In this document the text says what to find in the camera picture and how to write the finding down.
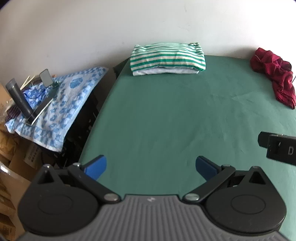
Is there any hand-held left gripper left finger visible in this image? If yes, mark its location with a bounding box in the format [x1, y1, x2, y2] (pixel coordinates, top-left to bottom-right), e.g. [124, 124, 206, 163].
[34, 155, 122, 205]

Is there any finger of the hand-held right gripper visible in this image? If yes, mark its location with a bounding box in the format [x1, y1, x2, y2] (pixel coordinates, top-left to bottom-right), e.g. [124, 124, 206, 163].
[258, 131, 271, 149]

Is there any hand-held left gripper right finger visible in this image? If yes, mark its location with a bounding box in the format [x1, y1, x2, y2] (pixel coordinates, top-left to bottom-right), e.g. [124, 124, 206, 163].
[182, 156, 273, 205]

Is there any green white striped shirt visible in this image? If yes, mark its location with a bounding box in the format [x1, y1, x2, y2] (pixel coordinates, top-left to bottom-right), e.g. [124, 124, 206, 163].
[129, 42, 206, 76]

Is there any green table cloth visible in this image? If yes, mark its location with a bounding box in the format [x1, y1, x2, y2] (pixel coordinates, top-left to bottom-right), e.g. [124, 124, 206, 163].
[79, 55, 296, 234]

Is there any red knit sweater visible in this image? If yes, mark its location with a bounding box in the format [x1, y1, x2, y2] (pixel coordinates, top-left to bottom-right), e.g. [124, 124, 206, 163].
[250, 47, 296, 110]

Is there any brown cardboard box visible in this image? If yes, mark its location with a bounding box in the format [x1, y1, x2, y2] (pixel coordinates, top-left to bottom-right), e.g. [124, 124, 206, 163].
[9, 139, 44, 183]

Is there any blue floral towel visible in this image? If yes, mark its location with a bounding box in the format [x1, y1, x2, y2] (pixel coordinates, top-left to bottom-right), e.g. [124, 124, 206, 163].
[5, 67, 109, 152]

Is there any silver flat tray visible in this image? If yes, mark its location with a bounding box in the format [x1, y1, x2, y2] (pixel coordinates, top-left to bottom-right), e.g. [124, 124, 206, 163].
[25, 91, 58, 127]

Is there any grey cylinder bottle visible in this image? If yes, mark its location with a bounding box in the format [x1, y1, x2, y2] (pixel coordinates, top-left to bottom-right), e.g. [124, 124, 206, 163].
[6, 79, 35, 120]

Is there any smartphone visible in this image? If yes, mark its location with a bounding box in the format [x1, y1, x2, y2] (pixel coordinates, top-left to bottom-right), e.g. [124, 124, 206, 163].
[39, 69, 54, 87]

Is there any white folded towel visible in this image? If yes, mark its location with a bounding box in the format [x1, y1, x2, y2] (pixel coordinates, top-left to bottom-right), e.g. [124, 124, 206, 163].
[132, 69, 199, 76]

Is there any wooden sticks bundle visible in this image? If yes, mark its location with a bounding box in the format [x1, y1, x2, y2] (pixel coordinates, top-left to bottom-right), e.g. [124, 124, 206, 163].
[20, 74, 42, 89]

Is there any printed cardboard box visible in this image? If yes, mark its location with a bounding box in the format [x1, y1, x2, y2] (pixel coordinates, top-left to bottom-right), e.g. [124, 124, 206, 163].
[0, 83, 15, 121]

